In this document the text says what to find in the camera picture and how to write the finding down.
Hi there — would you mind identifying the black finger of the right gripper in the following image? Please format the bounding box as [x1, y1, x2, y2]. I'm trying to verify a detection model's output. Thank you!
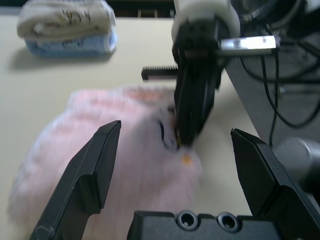
[173, 71, 199, 148]
[186, 71, 218, 148]

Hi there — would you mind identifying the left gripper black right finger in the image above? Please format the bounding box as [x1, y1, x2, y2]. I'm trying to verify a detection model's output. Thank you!
[229, 127, 320, 227]

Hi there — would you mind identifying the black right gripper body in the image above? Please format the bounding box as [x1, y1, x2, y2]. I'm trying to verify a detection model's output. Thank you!
[140, 17, 281, 82]

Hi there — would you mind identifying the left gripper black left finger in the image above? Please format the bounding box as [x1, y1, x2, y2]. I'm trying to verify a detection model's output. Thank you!
[29, 119, 123, 240]

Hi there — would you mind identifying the pink towel with white trim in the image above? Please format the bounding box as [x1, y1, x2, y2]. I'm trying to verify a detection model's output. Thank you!
[7, 84, 205, 240]

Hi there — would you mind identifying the light blue folded towel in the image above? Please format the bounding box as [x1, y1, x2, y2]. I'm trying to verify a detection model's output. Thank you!
[24, 31, 119, 60]

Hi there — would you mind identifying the beige folded towel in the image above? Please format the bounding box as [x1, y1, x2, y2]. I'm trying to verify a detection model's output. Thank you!
[16, 0, 117, 41]

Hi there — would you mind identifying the grey robot left leg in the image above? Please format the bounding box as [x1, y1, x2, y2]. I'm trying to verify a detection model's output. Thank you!
[272, 137, 320, 198]

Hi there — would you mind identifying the black right camera cable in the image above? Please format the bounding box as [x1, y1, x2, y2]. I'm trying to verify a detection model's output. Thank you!
[239, 0, 320, 146]

